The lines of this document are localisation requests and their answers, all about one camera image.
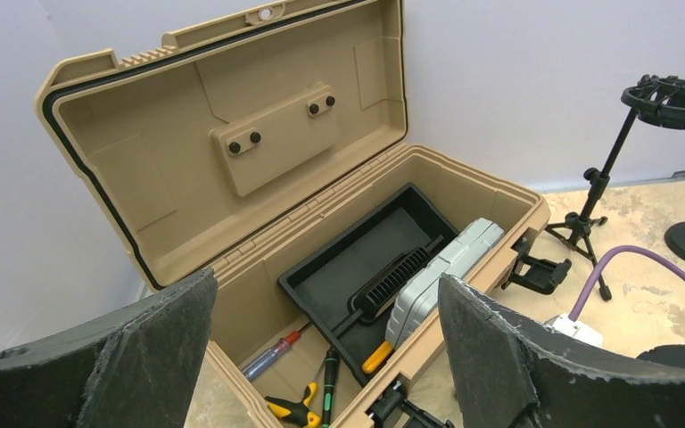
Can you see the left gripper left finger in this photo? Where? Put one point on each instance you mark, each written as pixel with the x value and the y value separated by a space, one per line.
pixel 134 367

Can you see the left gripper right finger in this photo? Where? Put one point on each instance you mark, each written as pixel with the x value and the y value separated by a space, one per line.
pixel 511 371

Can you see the grey plastic case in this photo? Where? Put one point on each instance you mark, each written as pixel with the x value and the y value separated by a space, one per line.
pixel 418 297

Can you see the red clear screwdriver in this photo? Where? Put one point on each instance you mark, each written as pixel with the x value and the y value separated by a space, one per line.
pixel 271 355

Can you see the green black screwdriver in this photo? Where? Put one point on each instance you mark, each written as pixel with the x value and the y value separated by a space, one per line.
pixel 331 369

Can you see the black toolbox tray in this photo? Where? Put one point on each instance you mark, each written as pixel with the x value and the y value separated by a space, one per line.
pixel 346 286

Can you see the tan plastic toolbox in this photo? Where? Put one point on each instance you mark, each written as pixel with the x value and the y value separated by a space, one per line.
pixel 244 144

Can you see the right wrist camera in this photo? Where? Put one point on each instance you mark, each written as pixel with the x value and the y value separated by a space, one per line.
pixel 576 330

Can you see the yellow handled tool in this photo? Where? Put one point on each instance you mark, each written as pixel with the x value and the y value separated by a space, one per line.
pixel 377 358

